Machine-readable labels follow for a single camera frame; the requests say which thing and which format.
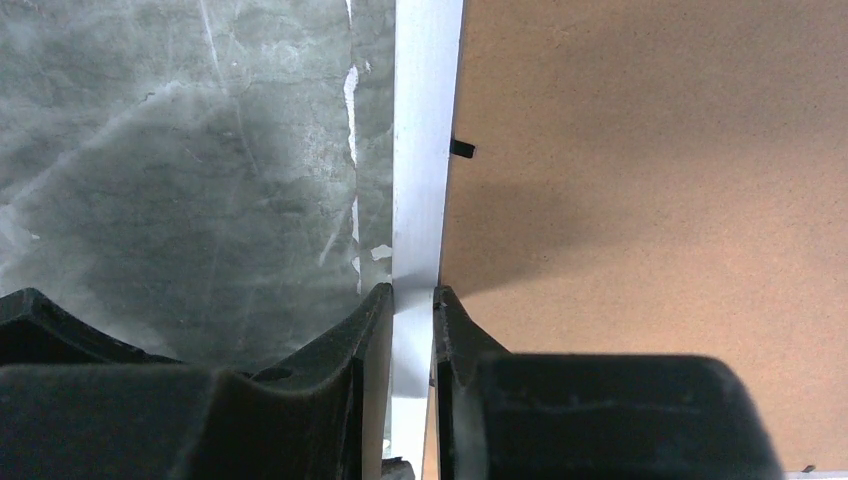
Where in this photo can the white picture frame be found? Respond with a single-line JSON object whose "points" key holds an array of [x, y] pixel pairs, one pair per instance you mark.
{"points": [[427, 51]]}

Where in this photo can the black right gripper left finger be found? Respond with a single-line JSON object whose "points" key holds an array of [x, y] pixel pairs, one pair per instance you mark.
{"points": [[79, 404]]}

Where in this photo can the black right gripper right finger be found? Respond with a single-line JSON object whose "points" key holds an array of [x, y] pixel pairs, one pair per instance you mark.
{"points": [[505, 415]]}

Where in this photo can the brown frame backing board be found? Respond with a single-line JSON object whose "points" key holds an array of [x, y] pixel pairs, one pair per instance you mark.
{"points": [[663, 176]]}

